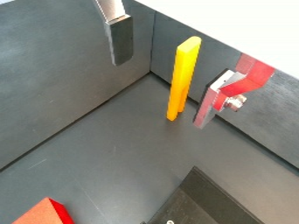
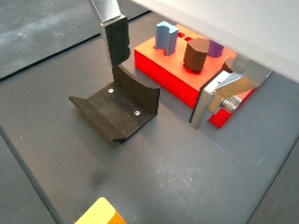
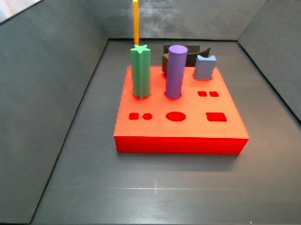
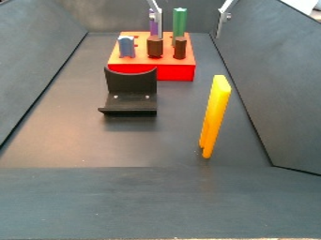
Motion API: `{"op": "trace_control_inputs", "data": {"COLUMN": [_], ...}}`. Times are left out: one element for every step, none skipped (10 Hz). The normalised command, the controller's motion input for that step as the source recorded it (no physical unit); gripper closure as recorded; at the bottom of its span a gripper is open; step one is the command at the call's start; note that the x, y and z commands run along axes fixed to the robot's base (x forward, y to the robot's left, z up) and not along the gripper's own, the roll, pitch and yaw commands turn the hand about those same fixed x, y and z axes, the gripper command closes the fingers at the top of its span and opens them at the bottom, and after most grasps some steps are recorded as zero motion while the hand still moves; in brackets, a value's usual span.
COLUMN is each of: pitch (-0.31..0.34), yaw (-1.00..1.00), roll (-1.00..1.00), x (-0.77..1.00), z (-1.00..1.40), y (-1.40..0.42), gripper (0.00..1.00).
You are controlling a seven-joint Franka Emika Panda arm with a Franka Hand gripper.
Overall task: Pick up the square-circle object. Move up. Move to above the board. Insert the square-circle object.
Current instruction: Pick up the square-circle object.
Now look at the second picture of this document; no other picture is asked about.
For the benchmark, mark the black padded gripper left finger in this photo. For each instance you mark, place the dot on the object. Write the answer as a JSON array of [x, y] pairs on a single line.
[[113, 29]]

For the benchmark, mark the dark brown hexagonal peg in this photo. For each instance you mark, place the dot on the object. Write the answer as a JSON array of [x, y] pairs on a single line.
[[195, 54]]

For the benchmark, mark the yellow square-circle peg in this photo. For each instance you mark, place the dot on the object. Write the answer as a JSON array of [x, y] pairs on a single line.
[[101, 213]]

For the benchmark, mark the red peg board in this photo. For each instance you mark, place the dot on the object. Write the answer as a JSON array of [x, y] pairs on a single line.
[[165, 69]]

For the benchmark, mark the light blue notched peg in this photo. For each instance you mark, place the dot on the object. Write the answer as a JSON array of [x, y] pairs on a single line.
[[165, 36]]

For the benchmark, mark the purple cylinder peg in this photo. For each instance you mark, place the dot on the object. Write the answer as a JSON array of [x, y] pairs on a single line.
[[215, 49]]

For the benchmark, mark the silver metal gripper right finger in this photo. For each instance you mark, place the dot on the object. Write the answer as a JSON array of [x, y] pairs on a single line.
[[240, 75]]

